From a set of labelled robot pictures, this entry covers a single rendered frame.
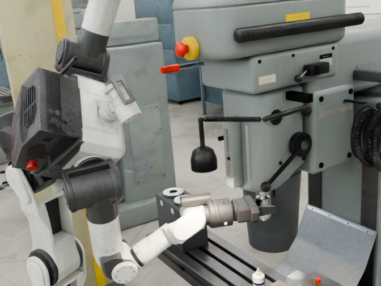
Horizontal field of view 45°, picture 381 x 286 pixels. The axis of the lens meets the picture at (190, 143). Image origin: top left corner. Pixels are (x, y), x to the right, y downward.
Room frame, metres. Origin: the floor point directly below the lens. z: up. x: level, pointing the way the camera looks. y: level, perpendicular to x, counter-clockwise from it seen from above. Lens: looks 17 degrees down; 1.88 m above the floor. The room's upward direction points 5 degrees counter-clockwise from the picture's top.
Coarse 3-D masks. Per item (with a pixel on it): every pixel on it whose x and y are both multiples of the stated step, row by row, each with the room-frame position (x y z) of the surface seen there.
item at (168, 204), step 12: (168, 192) 1.81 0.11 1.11; (180, 192) 1.80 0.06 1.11; (156, 204) 1.84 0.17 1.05; (168, 204) 1.73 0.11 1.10; (180, 204) 1.69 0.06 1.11; (168, 216) 1.74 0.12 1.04; (180, 216) 1.65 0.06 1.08; (204, 228) 1.70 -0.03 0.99; (192, 240) 1.67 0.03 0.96; (204, 240) 1.70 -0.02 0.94
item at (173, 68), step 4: (176, 64) 1.32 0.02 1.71; (188, 64) 1.34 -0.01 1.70; (192, 64) 1.34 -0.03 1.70; (196, 64) 1.35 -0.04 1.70; (200, 64) 1.36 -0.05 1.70; (164, 68) 1.29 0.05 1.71; (168, 68) 1.30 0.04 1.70; (172, 68) 1.30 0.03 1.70; (176, 68) 1.31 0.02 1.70; (180, 68) 1.32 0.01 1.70; (184, 68) 1.33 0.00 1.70; (164, 72) 1.29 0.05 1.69; (168, 72) 1.30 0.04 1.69; (172, 72) 1.31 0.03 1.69
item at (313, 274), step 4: (292, 272) 1.29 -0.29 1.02; (312, 272) 1.34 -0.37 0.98; (316, 272) 1.34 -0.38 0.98; (312, 276) 1.32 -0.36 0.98; (316, 276) 1.32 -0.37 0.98; (320, 276) 1.32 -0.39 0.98; (324, 276) 1.31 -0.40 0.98; (324, 280) 1.29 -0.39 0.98; (328, 280) 1.29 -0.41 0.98; (332, 280) 1.29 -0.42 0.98; (324, 284) 1.21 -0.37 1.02; (328, 284) 1.27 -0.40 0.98; (332, 284) 1.27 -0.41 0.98; (336, 284) 1.27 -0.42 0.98; (340, 284) 1.26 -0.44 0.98
